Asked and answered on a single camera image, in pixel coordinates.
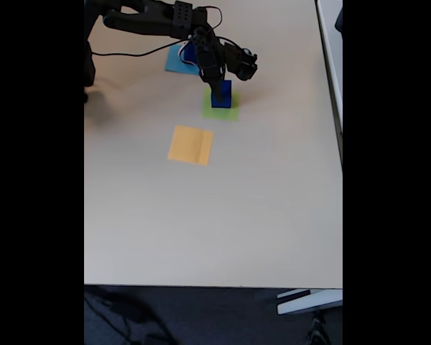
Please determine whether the largest blue cube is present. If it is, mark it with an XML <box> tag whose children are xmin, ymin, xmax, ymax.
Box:
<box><xmin>210</xmin><ymin>79</ymin><xmax>233</xmax><ymax>109</ymax></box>

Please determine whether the white table foot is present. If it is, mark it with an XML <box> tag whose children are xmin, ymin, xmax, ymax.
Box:
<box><xmin>276</xmin><ymin>288</ymin><xmax>343</xmax><ymax>316</ymax></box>

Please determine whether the medium blue cube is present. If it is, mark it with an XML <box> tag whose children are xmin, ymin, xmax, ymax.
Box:
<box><xmin>182</xmin><ymin>41</ymin><xmax>198</xmax><ymax>66</ymax></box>

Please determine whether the orange paper square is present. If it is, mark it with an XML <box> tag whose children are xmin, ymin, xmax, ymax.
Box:
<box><xmin>167</xmin><ymin>124</ymin><xmax>215</xmax><ymax>167</ymax></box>

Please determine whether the blue paper square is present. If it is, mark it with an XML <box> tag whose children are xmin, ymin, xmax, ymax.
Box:
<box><xmin>164</xmin><ymin>42</ymin><xmax>202</xmax><ymax>76</ymax></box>

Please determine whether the green paper square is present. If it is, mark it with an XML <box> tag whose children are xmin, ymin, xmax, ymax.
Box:
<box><xmin>200</xmin><ymin>88</ymin><xmax>241</xmax><ymax>122</ymax></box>

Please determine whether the black camera box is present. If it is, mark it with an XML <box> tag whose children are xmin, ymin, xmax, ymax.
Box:
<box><xmin>222</xmin><ymin>40</ymin><xmax>259</xmax><ymax>82</ymax></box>

